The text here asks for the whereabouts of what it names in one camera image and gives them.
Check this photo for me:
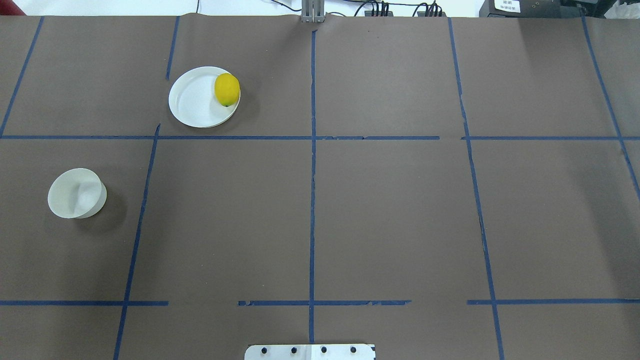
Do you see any yellow lemon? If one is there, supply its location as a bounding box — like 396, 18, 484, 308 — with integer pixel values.
214, 72, 241, 107

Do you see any white plate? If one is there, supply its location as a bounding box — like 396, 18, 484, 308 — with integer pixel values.
167, 66, 242, 129

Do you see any white bowl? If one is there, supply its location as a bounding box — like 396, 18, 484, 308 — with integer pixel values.
47, 168, 108, 219

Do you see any brown paper table cover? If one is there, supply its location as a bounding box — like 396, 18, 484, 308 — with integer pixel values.
0, 13, 639, 360

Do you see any black box with label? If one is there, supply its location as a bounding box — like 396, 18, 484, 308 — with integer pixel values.
478, 0, 581, 19

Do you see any aluminium frame post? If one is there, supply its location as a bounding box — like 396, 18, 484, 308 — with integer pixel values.
301, 0, 326, 23

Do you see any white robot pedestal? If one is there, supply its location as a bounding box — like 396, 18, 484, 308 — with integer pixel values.
244, 343, 377, 360

